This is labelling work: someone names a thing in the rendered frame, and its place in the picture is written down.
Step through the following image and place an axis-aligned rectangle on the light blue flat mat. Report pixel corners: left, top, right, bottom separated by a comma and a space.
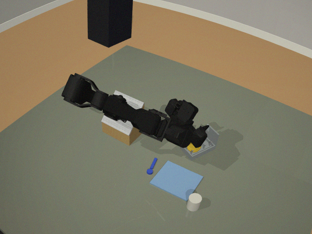
150, 160, 203, 201

